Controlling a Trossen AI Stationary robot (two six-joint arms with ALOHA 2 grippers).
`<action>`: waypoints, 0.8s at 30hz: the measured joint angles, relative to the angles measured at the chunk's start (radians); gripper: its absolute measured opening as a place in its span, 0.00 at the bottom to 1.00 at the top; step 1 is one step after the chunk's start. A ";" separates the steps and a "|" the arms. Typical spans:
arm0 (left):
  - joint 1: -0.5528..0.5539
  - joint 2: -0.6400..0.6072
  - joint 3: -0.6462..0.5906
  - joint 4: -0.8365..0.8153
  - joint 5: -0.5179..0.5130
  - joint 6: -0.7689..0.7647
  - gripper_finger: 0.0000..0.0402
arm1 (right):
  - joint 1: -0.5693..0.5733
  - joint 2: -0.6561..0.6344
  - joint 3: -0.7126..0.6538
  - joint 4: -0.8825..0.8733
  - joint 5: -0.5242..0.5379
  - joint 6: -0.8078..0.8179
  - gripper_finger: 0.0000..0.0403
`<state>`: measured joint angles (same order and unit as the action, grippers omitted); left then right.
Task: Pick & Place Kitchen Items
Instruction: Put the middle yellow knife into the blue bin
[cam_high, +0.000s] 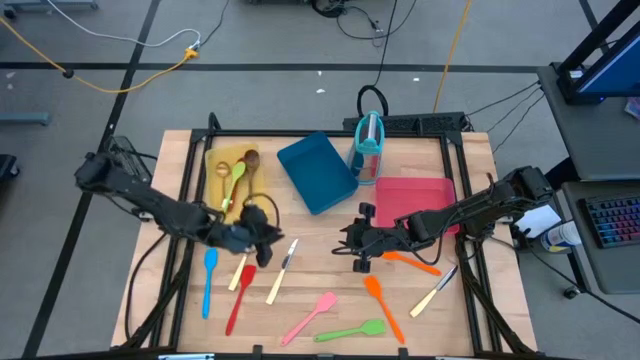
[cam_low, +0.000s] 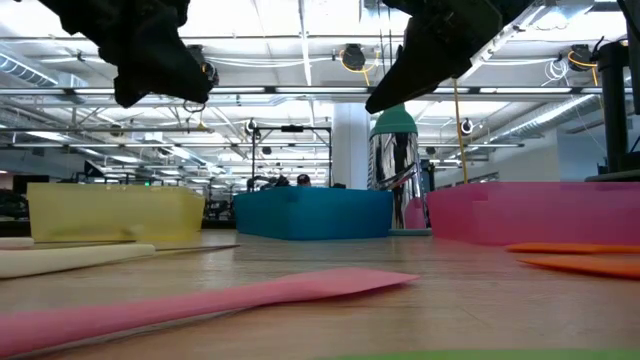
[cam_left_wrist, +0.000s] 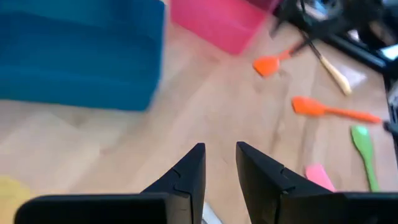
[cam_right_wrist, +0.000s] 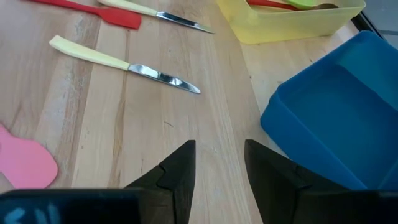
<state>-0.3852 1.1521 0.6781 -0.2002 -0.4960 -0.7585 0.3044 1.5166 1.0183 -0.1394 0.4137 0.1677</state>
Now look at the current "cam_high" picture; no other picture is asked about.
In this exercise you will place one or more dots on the pink silicone spatula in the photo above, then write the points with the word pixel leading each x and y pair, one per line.
pixel 325 302

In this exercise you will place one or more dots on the green silicone spoon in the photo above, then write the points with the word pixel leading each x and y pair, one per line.
pixel 239 170

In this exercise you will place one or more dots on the computer monitor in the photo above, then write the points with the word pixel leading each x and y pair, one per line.
pixel 615 70

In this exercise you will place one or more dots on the blue silicone spatula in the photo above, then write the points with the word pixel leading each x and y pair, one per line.
pixel 210 260

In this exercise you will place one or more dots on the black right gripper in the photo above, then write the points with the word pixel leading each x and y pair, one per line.
pixel 372 239

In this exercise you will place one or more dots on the blue plastic bin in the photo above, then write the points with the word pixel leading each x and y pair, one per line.
pixel 317 172

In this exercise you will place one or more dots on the black power strip box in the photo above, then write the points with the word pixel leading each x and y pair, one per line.
pixel 430 122

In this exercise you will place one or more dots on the black aluminium table frame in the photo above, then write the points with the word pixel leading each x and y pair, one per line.
pixel 199 135

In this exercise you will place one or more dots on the white plastic bottle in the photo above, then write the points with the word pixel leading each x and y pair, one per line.
pixel 562 235

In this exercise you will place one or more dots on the grey furniture foot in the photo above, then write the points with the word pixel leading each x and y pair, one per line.
pixel 25 119
pixel 50 5

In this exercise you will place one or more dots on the pink translucent plastic bin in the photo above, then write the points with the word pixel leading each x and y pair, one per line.
pixel 415 195

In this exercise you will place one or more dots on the black chair base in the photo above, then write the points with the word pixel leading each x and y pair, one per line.
pixel 7 167

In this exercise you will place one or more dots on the black monitor stand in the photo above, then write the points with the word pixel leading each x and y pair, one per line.
pixel 597 35

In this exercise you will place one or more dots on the black caster wheel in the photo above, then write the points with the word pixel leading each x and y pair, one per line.
pixel 570 293

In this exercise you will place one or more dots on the orange silicone spoon spatula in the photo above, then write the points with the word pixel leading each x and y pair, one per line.
pixel 415 262

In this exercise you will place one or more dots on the yellow translucent plastic bin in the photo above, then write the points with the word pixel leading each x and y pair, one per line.
pixel 212 155

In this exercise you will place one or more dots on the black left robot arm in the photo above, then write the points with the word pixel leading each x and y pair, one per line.
pixel 150 202

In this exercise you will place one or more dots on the gold metal spoon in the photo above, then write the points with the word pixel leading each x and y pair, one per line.
pixel 223 169

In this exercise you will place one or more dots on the grey desk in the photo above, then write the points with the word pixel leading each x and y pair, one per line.
pixel 590 140

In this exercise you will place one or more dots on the grey keyboard tray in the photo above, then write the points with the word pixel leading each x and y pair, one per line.
pixel 615 270

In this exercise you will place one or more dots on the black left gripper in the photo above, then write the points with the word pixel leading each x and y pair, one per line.
pixel 256 225

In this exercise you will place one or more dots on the backlit computer keyboard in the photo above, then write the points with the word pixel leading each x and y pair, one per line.
pixel 615 220

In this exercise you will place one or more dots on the green silicone spatula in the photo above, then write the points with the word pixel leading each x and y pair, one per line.
pixel 371 327

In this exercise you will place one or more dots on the red silicone spatula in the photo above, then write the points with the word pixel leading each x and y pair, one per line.
pixel 247 274

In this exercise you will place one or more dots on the silver metal bracket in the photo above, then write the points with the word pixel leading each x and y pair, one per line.
pixel 185 357

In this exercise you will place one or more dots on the white paper sheet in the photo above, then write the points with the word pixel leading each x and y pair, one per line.
pixel 542 220

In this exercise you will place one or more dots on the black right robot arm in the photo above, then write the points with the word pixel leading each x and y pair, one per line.
pixel 475 210

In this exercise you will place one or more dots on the brown wooden spoon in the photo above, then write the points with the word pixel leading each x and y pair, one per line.
pixel 251 158

